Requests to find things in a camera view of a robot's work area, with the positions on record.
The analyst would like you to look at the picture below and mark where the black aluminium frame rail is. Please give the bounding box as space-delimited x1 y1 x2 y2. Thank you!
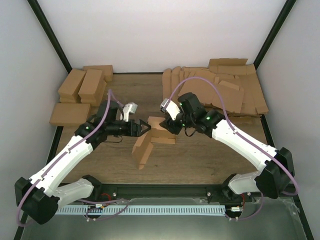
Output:
29 183 298 201

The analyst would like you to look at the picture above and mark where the purple cable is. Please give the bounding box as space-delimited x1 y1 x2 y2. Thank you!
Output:
15 89 126 227
168 76 300 222

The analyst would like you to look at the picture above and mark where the folded cardboard box left stack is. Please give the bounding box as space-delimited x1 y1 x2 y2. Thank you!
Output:
58 68 86 104

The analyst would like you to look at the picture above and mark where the folded cardboard box middle stack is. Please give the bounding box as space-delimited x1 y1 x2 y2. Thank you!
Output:
78 69 107 107

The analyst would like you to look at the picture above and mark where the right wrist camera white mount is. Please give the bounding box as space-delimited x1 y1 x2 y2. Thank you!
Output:
160 98 181 121

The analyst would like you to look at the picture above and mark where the flat folded cardboard box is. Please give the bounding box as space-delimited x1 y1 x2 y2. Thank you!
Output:
49 103 91 127

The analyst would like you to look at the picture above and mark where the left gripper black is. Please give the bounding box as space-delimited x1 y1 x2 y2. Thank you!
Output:
107 119 152 138

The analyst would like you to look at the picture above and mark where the light blue slotted cable duct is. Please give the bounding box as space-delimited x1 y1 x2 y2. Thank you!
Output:
56 205 226 217

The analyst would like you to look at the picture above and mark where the folded cardboard box stack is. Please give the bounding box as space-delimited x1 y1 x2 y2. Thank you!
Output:
78 69 107 107
58 68 86 104

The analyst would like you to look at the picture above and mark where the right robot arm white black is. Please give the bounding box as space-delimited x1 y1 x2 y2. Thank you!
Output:
160 92 295 202

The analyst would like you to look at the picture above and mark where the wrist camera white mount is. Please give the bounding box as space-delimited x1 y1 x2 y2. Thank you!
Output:
122 102 138 122
160 98 181 121

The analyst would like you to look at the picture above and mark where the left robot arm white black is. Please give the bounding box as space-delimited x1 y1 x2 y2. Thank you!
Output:
14 100 151 225

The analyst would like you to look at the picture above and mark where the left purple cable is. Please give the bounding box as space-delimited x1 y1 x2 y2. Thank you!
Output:
15 89 126 227

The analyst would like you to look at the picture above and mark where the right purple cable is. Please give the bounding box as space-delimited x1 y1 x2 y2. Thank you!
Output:
168 76 300 222

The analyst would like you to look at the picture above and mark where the stack of flat cardboard blanks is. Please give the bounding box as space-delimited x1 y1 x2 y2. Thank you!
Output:
162 58 269 116

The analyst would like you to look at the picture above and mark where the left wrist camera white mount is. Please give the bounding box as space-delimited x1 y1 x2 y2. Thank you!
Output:
122 102 138 122

